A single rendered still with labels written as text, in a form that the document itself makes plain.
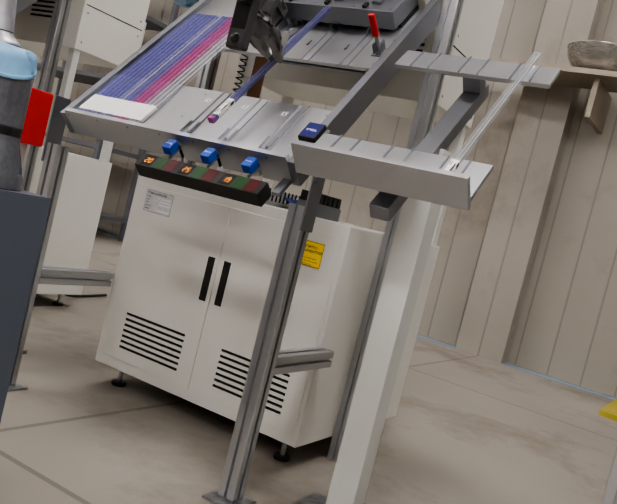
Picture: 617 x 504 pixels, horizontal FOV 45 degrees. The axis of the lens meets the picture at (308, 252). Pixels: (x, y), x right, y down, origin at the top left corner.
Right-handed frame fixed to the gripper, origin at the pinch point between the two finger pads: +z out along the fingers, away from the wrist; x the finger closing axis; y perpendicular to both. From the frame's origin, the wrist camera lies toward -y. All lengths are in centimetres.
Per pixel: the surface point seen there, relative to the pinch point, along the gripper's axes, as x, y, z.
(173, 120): 17.5, -20.8, 1.3
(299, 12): 10.4, 25.6, 9.8
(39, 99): 79, -15, 12
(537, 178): 13, 170, 269
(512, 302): 9, 103, 306
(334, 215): -6.1, -10.1, 46.8
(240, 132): -1.8, -20.4, 1.4
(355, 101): -21.1, -2.9, 6.4
